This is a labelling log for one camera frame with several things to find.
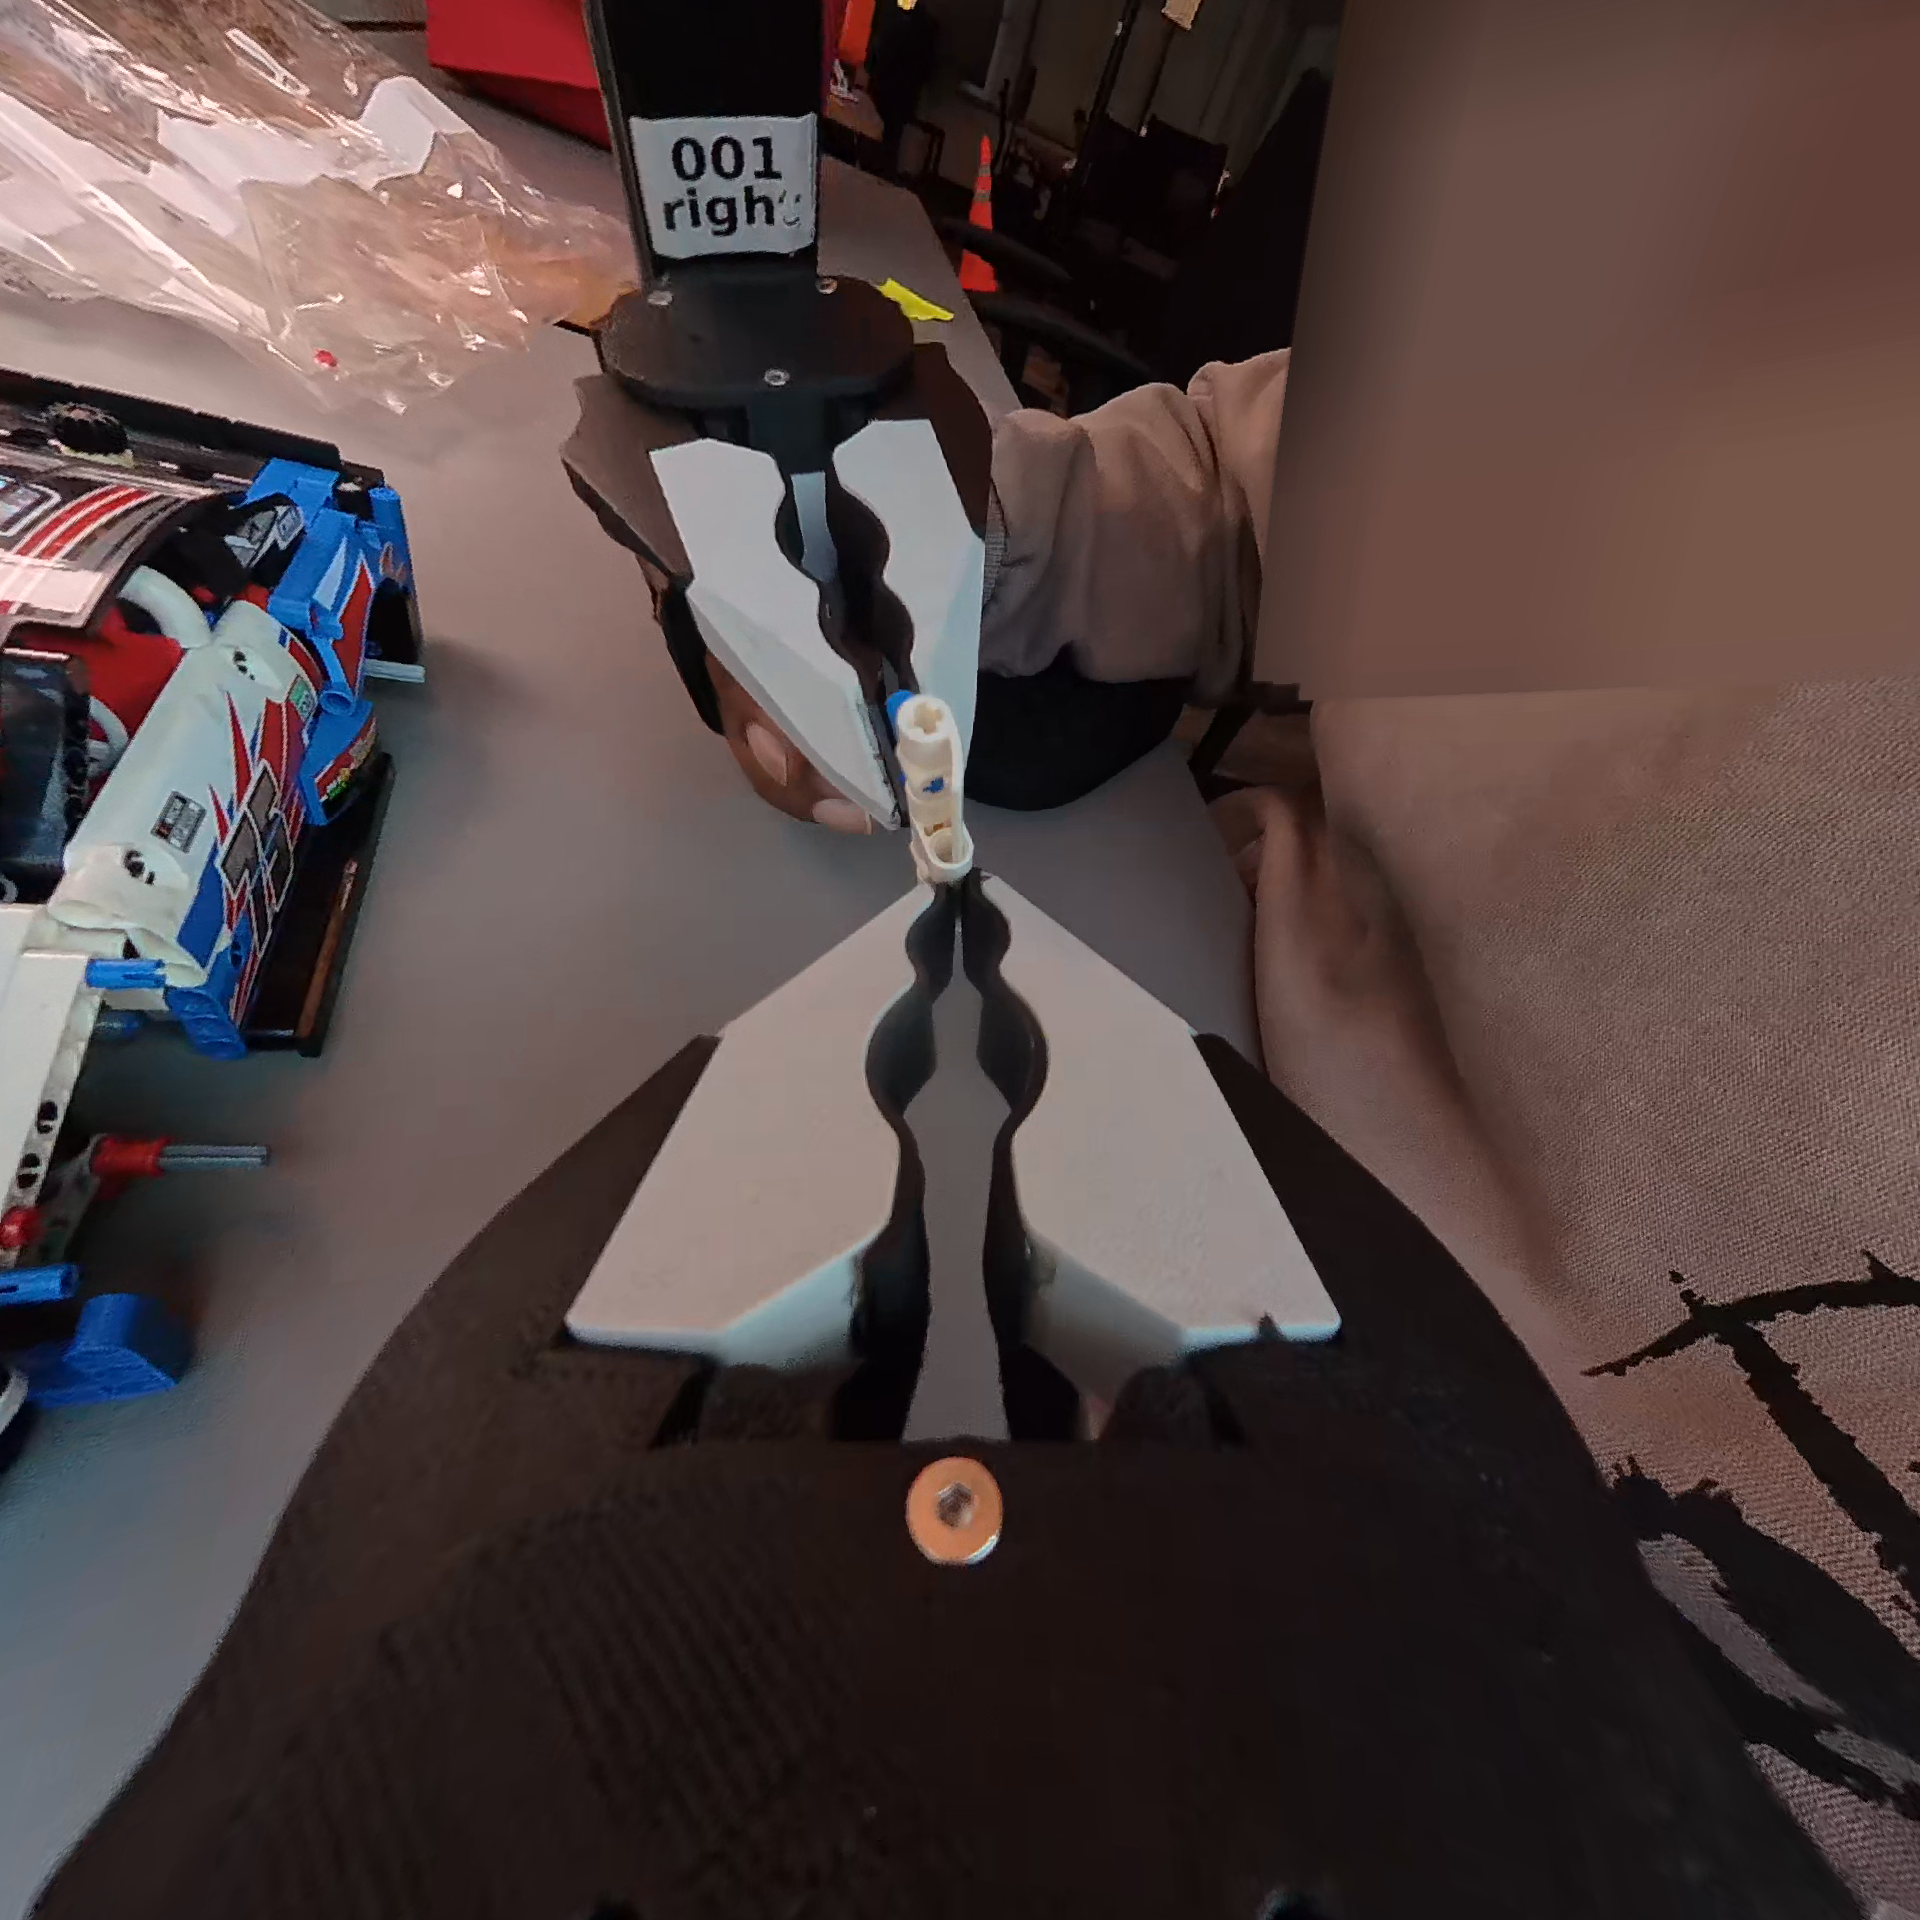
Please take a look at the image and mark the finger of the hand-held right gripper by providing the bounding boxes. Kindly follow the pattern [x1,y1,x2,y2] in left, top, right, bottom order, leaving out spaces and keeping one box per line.
[832,421,992,814]
[649,444,908,828]

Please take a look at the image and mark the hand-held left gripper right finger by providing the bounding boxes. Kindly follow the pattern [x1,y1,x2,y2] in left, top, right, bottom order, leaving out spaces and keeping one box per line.
[955,878,1343,1361]

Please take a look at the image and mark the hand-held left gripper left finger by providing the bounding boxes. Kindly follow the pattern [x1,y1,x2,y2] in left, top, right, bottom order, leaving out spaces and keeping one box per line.
[566,878,953,1361]

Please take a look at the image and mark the white brick connector piece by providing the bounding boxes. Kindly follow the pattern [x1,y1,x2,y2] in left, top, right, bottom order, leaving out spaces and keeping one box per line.
[895,692,978,891]

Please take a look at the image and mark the grey desk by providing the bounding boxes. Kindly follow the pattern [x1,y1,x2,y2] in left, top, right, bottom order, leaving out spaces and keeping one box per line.
[0,91,1260,1906]

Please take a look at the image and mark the person's right hand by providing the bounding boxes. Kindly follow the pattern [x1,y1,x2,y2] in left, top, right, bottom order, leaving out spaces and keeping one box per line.
[701,660,877,839]

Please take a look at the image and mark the grey table with wooden edge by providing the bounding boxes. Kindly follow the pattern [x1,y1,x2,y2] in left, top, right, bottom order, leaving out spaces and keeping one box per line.
[815,158,1027,421]

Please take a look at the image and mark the black padded cushion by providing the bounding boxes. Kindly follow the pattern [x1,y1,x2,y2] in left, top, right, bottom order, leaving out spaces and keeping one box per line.
[963,654,1196,814]

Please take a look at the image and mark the orange traffic cone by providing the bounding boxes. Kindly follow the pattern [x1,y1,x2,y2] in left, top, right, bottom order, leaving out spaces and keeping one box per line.
[955,132,1001,297]

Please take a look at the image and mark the red box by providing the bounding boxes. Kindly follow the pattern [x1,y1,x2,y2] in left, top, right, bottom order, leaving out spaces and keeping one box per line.
[427,0,618,147]

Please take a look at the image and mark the person's beige printed sweatshirt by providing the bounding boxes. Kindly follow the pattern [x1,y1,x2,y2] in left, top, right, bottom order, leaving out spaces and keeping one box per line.
[1208,682,1920,1878]

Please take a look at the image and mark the toy brick race car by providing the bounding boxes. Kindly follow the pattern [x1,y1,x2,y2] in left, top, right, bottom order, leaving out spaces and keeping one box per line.
[0,366,427,1473]

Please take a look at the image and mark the clear plastic bags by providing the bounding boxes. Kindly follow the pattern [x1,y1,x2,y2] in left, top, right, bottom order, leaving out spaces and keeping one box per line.
[0,0,640,414]

